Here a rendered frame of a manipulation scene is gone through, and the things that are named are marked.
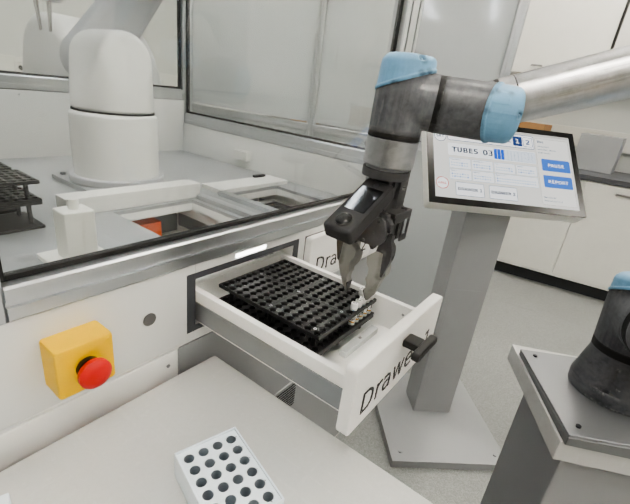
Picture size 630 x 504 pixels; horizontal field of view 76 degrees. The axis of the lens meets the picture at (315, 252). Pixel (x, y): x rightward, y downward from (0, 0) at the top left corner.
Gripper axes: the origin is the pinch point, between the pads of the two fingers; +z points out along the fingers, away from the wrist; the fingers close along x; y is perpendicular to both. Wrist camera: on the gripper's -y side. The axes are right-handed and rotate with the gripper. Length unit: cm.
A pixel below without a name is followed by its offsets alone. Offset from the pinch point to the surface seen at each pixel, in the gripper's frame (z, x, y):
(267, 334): 5.2, 5.7, -14.4
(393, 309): 6.1, -3.6, 9.6
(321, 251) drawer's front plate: 5.8, 20.5, 19.6
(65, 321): 2.4, 22.4, -35.0
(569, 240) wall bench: 53, -19, 295
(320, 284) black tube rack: 4.4, 9.4, 3.8
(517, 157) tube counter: -17, -1, 94
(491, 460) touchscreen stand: 90, -28, 83
